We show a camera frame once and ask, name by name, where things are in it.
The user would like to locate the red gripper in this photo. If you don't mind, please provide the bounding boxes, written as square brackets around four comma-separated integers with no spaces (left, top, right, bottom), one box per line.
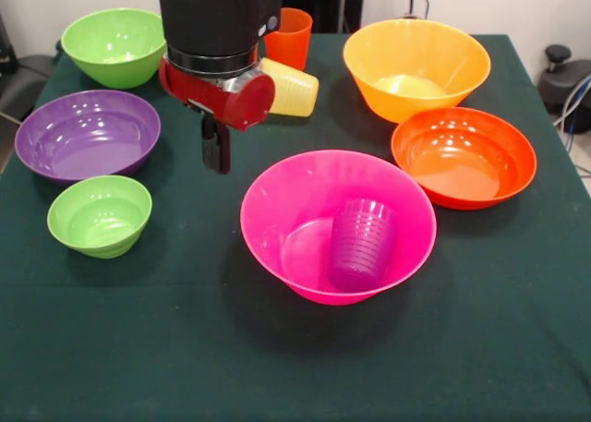
[158,55,277,176]

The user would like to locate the pink bowl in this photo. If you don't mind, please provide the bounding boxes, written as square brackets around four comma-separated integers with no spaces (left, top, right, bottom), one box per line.
[239,149,438,307]

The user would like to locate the yellow cup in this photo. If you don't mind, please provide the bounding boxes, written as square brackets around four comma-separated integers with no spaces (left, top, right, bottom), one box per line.
[258,56,320,118]

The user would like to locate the purple cup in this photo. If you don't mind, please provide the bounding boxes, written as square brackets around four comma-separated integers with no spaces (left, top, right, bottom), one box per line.
[326,198,399,292]

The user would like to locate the yellow bowl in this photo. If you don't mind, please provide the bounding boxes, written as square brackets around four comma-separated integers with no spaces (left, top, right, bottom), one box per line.
[342,18,492,125]

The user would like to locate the orange cup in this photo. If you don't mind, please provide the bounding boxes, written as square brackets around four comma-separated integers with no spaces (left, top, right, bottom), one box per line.
[263,7,314,72]

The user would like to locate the purple bowl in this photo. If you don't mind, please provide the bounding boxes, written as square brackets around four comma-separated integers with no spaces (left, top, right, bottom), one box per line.
[14,89,162,186]

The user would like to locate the large green bowl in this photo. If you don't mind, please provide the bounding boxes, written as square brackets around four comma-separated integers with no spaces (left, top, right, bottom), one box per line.
[60,7,168,90]

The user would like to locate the small green bowl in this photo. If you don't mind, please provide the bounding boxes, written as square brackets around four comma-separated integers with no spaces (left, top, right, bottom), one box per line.
[46,175,153,259]

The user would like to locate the dark green tablecloth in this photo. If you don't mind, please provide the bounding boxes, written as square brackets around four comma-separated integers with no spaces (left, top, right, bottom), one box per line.
[0,32,591,422]

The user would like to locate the dark grey chair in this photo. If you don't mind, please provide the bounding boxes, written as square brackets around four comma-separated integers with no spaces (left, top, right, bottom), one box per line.
[0,10,61,123]

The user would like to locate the orange bowl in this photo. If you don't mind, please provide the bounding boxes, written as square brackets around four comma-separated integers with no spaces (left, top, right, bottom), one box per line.
[391,106,538,211]

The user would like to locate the black round equipment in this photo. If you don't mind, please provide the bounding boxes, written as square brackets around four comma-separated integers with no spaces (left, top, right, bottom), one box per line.
[537,44,591,115]

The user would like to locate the grey blue cable bundle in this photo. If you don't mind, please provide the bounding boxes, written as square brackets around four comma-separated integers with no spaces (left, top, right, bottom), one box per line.
[553,73,591,137]

